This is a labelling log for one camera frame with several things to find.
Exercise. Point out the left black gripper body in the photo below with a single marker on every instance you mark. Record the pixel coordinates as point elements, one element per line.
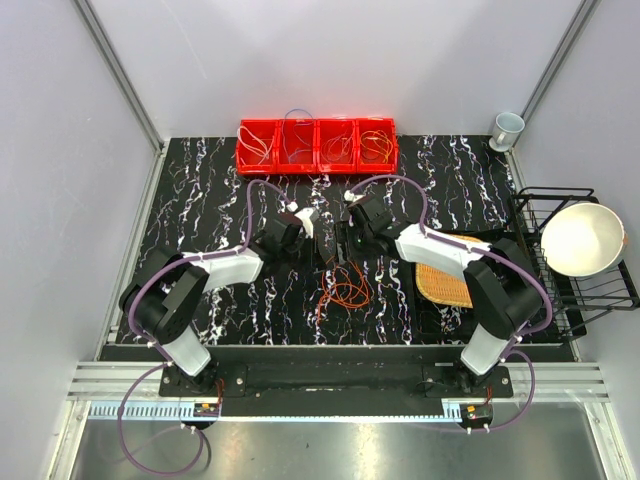
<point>288,254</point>

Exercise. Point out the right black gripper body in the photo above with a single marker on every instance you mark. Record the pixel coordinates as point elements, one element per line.
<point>360,241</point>

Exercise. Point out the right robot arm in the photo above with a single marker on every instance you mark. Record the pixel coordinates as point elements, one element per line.
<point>504,291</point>

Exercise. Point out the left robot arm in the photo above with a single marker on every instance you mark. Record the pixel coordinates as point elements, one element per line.
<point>161,299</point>

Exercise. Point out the woven bamboo basket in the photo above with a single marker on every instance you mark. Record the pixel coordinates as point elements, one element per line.
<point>441,286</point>

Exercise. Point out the white mug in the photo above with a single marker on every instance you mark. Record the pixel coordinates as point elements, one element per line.
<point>506,130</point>

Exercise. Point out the white bowl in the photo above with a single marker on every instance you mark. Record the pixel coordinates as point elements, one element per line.
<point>583,239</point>

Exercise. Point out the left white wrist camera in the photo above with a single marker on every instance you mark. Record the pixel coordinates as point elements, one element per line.
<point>308,216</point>

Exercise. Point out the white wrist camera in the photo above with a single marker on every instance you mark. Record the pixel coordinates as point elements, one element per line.
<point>308,216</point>
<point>351,197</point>

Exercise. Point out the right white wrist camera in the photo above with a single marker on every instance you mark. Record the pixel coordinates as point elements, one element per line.
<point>351,197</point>

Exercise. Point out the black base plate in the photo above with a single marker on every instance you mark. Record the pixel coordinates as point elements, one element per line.
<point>329,382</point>

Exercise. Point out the black wire dish rack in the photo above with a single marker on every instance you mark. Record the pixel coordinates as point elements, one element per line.
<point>598,295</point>

